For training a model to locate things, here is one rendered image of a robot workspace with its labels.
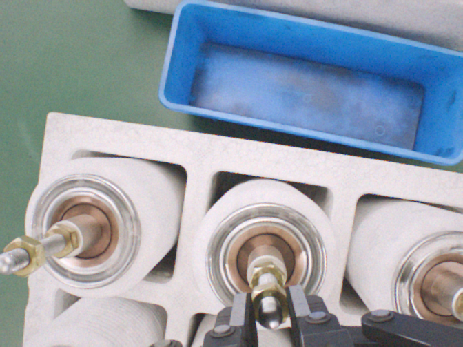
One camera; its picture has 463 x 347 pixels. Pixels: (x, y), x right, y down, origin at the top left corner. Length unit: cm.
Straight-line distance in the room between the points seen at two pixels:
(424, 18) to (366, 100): 15
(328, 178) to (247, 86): 22
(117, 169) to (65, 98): 30
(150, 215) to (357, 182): 16
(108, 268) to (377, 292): 17
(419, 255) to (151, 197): 17
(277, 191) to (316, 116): 26
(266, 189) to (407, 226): 9
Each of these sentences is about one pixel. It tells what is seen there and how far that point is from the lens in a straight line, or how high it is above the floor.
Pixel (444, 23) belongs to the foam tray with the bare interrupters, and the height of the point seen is 14.
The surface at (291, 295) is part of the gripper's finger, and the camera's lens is 16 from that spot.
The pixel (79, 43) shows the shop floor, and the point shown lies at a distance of 57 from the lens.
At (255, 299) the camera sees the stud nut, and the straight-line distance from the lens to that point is 18.
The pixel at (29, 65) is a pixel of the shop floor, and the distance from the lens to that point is 60.
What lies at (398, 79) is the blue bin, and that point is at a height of 1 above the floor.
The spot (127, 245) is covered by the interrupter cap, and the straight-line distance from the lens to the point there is 27.
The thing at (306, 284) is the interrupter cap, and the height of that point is 25.
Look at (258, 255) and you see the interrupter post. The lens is 24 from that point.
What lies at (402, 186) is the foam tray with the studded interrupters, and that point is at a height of 18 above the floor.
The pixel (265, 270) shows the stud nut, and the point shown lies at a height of 29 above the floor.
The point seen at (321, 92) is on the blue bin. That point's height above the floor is 0.
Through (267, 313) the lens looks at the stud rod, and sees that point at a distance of 17.
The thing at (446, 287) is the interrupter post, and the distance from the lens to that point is 27.
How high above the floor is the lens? 50
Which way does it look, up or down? 86 degrees down
